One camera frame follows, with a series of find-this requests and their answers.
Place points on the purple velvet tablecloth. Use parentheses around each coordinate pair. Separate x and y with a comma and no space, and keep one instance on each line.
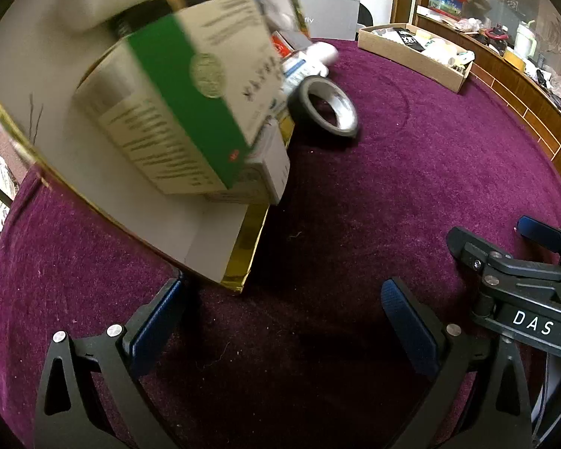
(355,196)

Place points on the white plastic bottle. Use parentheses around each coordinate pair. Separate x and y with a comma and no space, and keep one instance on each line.
(325,54)

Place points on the small red carton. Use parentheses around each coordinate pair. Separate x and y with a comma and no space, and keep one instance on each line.
(280,46)

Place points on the shallow cardboard box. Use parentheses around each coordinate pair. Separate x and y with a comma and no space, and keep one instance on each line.
(416,63)

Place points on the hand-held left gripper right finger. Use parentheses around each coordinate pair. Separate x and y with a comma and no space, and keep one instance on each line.
(409,332)

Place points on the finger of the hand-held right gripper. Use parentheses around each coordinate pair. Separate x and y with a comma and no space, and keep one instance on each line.
(470,249)
(537,233)

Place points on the gold-edged white box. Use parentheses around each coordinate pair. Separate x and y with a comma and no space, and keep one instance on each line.
(121,210)

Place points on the colourful printed box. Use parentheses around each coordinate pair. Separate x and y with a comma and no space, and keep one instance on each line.
(444,3)

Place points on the small white carton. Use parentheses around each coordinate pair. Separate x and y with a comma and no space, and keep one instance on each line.
(267,173)

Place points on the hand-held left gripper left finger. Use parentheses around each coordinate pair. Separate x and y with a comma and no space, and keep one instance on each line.
(159,320)

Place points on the green and white carton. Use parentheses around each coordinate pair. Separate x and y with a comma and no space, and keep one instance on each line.
(182,98)

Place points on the white kettle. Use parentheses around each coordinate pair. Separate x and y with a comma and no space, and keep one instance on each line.
(526,39)

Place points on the black printed packet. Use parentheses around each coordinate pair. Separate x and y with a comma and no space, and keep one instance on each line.
(409,37)

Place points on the grey shoe box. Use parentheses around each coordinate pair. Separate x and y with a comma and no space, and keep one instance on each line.
(332,14)

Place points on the white and blue packet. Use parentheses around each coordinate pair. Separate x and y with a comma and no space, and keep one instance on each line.
(297,70)

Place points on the wooden sideboard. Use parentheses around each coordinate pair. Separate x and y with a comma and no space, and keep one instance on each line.
(519,89)

